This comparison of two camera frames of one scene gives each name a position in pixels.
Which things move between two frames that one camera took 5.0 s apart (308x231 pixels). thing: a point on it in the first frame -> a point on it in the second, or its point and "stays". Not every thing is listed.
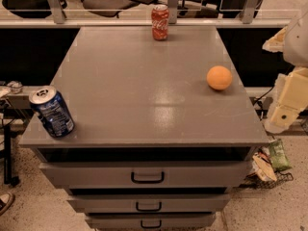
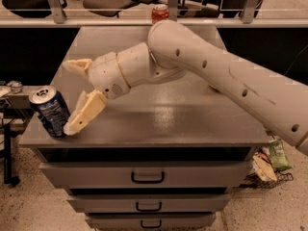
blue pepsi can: [53, 111] stays
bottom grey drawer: [150, 221] stays
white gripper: [297, 43] -> [106, 74]
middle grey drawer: [150, 202] stays
